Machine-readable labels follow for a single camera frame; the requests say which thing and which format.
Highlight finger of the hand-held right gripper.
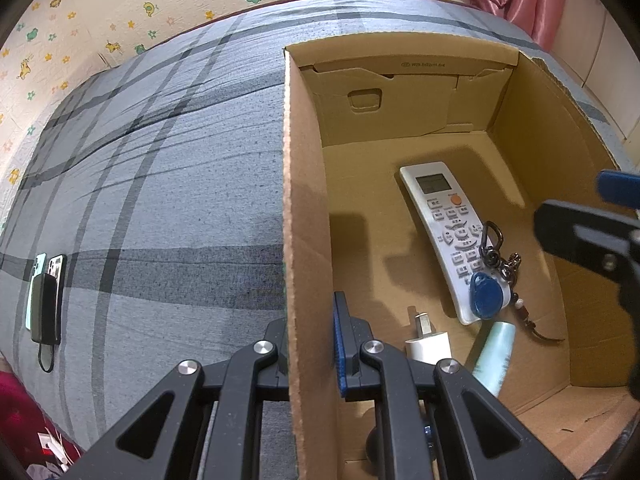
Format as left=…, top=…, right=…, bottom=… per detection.
left=533, top=199, right=640, bottom=307
left=597, top=169, right=640, bottom=207

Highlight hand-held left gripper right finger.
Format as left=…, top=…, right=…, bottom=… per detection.
left=333, top=290, right=573, bottom=480

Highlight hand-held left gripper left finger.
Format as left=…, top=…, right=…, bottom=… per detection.
left=75, top=317, right=291, bottom=480

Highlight large white charger plug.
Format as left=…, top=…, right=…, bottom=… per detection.
left=404, top=312, right=451, bottom=364

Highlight keychain with blue fob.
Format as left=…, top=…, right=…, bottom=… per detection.
left=467, top=220, right=566, bottom=344

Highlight cardboard box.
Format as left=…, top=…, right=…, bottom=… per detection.
left=281, top=30, right=639, bottom=480

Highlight white remote control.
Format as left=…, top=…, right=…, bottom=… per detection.
left=399, top=161, right=511, bottom=326

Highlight mint green spray bottle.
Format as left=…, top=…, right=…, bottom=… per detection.
left=470, top=321, right=517, bottom=397

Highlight cream wardrobe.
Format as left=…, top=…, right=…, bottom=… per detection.
left=547, top=0, right=640, bottom=147

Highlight black-cased phone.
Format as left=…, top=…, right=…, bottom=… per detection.
left=47, top=254, right=67, bottom=312

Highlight black power bank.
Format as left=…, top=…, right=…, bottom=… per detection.
left=31, top=274, right=62, bottom=346

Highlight white paper scraps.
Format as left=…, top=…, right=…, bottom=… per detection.
left=27, top=430, right=77, bottom=477

